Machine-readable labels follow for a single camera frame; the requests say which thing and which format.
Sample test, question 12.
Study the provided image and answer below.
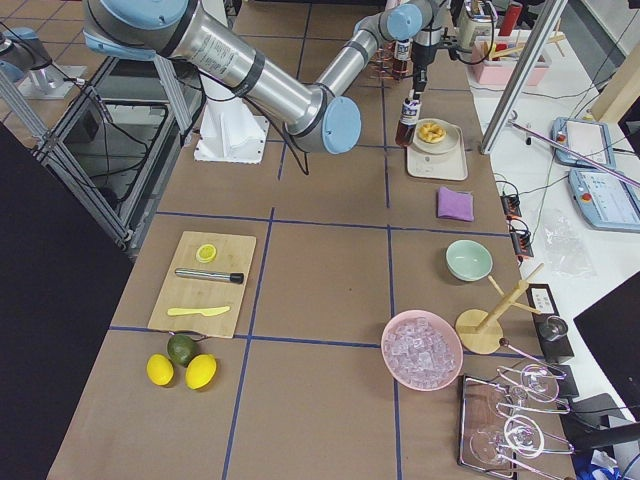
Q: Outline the teach pendant near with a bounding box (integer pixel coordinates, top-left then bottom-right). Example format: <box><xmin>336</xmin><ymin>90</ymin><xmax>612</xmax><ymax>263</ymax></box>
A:
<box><xmin>568</xmin><ymin>168</ymin><xmax>639</xmax><ymax>233</ymax></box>

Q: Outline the copper wire bottle rack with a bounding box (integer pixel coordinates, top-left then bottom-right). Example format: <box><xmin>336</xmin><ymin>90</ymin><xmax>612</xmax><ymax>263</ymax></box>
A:
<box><xmin>368</xmin><ymin>41</ymin><xmax>410</xmax><ymax>81</ymax></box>

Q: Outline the aluminium frame post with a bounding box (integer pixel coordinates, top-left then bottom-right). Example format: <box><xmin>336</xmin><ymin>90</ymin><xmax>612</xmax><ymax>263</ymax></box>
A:
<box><xmin>479</xmin><ymin>0</ymin><xmax>568</xmax><ymax>155</ymax></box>

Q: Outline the whole lemon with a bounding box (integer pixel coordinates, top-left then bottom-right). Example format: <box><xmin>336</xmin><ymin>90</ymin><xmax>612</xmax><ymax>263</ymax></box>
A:
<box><xmin>146</xmin><ymin>354</ymin><xmax>174</xmax><ymax>386</ymax></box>
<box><xmin>185</xmin><ymin>354</ymin><xmax>217</xmax><ymax>390</ymax></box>

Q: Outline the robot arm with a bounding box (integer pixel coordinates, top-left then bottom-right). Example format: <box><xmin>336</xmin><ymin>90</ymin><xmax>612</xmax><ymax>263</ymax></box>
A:
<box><xmin>1</xmin><ymin>27</ymin><xmax>52</xmax><ymax>83</ymax></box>
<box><xmin>83</xmin><ymin>1</ymin><xmax>440</xmax><ymax>154</ymax></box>

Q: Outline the clear plastic bag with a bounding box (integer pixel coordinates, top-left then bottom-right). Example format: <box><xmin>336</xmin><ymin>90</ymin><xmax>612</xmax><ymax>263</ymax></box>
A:
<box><xmin>541</xmin><ymin>209</ymin><xmax>596</xmax><ymax>278</ymax></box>

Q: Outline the tea bottle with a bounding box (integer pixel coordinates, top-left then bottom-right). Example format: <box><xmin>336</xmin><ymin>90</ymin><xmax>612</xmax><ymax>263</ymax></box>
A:
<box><xmin>391</xmin><ymin>39</ymin><xmax>411</xmax><ymax>79</ymax></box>
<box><xmin>395</xmin><ymin>98</ymin><xmax>421</xmax><ymax>147</ymax></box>

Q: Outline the lemon slice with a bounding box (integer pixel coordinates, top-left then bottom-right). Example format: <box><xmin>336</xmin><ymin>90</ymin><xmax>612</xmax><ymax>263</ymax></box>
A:
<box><xmin>195</xmin><ymin>243</ymin><xmax>218</xmax><ymax>264</ymax></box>

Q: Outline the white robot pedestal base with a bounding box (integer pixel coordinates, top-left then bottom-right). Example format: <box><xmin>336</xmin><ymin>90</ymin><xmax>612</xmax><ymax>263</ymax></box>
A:
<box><xmin>194</xmin><ymin>73</ymin><xmax>269</xmax><ymax>164</ymax></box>

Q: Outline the wooden cup tree stand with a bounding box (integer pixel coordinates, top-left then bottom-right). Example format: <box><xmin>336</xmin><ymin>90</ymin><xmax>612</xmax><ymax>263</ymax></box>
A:
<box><xmin>455</xmin><ymin>263</ymin><xmax>544</xmax><ymax>354</ymax></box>

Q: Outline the metal reacher grabber tool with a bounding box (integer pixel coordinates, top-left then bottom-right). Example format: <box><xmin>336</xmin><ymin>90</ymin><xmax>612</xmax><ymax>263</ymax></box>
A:
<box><xmin>508</xmin><ymin>112</ymin><xmax>639</xmax><ymax>188</ymax></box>

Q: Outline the black tray with glasses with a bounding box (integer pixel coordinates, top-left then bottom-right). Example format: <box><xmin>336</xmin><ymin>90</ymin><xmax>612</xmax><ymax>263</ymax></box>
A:
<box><xmin>457</xmin><ymin>375</ymin><xmax>517</xmax><ymax>479</ymax></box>

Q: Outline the purple folded cloth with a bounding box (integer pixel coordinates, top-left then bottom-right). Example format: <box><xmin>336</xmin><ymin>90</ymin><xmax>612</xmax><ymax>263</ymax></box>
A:
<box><xmin>436</xmin><ymin>187</ymin><xmax>475</xmax><ymax>222</ymax></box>

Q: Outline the pink bowl of ice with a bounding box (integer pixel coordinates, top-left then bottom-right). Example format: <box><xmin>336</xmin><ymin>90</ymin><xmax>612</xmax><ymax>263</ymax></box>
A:
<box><xmin>381</xmin><ymin>310</ymin><xmax>463</xmax><ymax>392</ymax></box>

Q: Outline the whole lemon right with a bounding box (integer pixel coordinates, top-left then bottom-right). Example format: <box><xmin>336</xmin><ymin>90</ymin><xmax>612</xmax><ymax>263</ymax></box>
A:
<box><xmin>185</xmin><ymin>354</ymin><xmax>217</xmax><ymax>390</ymax></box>

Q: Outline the dark green avocado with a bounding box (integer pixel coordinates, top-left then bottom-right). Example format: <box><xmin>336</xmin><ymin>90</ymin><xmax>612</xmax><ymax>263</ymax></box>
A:
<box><xmin>167</xmin><ymin>334</ymin><xmax>198</xmax><ymax>367</ymax></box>

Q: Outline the glazed twisted donut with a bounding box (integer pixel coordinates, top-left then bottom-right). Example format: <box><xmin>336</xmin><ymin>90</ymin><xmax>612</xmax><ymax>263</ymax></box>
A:
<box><xmin>417</xmin><ymin>122</ymin><xmax>447</xmax><ymax>144</ymax></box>

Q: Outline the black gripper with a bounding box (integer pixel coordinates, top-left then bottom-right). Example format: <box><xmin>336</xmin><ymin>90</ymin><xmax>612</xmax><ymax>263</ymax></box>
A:
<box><xmin>411</xmin><ymin>67</ymin><xmax>428</xmax><ymax>100</ymax></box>

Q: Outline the mint green bowl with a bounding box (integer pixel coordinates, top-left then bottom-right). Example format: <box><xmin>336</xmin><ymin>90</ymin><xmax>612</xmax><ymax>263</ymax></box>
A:
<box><xmin>445</xmin><ymin>239</ymin><xmax>493</xmax><ymax>282</ymax></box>

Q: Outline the yellow plastic knife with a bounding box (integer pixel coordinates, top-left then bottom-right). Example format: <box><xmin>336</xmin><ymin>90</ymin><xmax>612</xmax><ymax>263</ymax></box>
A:
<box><xmin>166</xmin><ymin>306</ymin><xmax>231</xmax><ymax>317</ymax></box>

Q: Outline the wooden cutting board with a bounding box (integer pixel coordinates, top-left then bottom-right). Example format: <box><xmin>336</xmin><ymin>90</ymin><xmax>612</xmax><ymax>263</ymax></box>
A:
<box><xmin>148</xmin><ymin>231</ymin><xmax>256</xmax><ymax>338</ymax></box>

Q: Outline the steel muddler black tip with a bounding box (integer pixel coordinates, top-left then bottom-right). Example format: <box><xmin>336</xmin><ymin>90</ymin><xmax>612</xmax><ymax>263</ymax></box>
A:
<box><xmin>174</xmin><ymin>268</ymin><xmax>245</xmax><ymax>284</ymax></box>

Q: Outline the pink storage box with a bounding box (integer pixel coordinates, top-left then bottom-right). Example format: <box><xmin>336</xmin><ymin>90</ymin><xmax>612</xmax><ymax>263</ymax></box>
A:
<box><xmin>471</xmin><ymin>37</ymin><xmax>551</xmax><ymax>86</ymax></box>

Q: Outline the teach pendant far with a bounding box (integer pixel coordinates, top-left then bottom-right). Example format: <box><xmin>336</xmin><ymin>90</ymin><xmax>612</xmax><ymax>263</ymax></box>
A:
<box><xmin>551</xmin><ymin>117</ymin><xmax>616</xmax><ymax>168</ymax></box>

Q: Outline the beige round plate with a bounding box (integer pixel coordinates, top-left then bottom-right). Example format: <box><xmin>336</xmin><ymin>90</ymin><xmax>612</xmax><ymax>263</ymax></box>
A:
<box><xmin>410</xmin><ymin>118</ymin><xmax>460</xmax><ymax>154</ymax></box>

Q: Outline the teach pendant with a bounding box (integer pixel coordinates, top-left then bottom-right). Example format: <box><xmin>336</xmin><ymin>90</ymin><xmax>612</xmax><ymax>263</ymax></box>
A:
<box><xmin>551</xmin><ymin>117</ymin><xmax>616</xmax><ymax>168</ymax></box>
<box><xmin>568</xmin><ymin>168</ymin><xmax>639</xmax><ymax>233</ymax></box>

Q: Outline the beige tray with bunny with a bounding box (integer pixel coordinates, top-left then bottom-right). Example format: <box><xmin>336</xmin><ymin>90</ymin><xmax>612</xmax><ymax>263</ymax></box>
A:
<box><xmin>406</xmin><ymin>125</ymin><xmax>468</xmax><ymax>181</ymax></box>

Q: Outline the small steel cup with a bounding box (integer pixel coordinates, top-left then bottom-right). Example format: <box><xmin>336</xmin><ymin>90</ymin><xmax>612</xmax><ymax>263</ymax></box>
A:
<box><xmin>537</xmin><ymin>315</ymin><xmax>568</xmax><ymax>342</ymax></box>

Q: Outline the whole lemon left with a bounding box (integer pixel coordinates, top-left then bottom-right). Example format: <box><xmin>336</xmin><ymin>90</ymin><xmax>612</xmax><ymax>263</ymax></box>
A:
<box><xmin>146</xmin><ymin>354</ymin><xmax>174</xmax><ymax>386</ymax></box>

